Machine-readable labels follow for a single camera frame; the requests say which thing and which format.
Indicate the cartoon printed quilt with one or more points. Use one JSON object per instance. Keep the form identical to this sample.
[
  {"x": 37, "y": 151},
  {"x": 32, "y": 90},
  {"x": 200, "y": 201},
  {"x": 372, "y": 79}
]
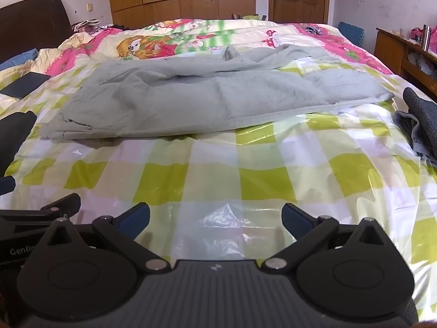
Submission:
[{"x": 191, "y": 37}]

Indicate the blue pillow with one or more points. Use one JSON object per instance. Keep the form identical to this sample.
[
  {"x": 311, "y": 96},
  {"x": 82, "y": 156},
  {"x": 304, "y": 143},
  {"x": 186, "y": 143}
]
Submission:
[{"x": 18, "y": 59}]

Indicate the grey pants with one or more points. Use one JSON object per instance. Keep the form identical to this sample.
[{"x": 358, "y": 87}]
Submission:
[{"x": 191, "y": 95}]

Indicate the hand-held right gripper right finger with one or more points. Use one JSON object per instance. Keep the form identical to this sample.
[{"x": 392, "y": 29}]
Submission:
[{"x": 297, "y": 219}]

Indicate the dark grey clothes pile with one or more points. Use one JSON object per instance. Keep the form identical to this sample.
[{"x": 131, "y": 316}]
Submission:
[{"x": 421, "y": 123}]

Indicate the white pink bag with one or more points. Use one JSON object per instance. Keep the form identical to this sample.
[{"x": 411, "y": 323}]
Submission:
[{"x": 87, "y": 24}]

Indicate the green checked plastic bed sheet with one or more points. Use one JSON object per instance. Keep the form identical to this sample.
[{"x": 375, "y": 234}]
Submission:
[{"x": 218, "y": 170}]

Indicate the dark wooden headboard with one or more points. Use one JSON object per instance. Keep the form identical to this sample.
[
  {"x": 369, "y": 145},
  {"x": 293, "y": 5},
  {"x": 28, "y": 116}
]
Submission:
[{"x": 30, "y": 24}]

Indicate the pink plastic bag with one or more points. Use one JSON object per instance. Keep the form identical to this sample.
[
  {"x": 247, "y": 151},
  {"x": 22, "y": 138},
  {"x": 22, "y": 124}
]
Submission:
[{"x": 421, "y": 36}]

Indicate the dark navy folded cloth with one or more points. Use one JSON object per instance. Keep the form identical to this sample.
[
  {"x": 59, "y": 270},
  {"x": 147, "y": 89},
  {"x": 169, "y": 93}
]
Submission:
[{"x": 24, "y": 84}]

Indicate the wooden side desk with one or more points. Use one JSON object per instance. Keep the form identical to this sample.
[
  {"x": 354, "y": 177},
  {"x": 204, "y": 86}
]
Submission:
[{"x": 399, "y": 53}]

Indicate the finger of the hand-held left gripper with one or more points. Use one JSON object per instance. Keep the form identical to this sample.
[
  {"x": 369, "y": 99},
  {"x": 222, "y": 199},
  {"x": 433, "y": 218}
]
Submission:
[
  {"x": 6, "y": 185},
  {"x": 65, "y": 202}
]

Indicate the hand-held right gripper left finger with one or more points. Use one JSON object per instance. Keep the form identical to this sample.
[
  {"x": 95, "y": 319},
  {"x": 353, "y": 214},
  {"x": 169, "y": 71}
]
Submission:
[{"x": 136, "y": 217}]

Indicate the steel thermos bottle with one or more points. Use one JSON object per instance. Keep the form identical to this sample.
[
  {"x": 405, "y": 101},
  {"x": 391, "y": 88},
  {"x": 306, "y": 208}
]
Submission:
[{"x": 425, "y": 37}]

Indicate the blue foam mat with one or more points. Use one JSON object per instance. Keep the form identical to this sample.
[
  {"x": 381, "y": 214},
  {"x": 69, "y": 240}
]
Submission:
[{"x": 351, "y": 32}]

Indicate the black folded cloth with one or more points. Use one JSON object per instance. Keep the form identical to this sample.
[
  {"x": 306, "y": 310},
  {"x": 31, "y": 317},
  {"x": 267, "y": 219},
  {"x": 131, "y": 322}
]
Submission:
[{"x": 15, "y": 140}]

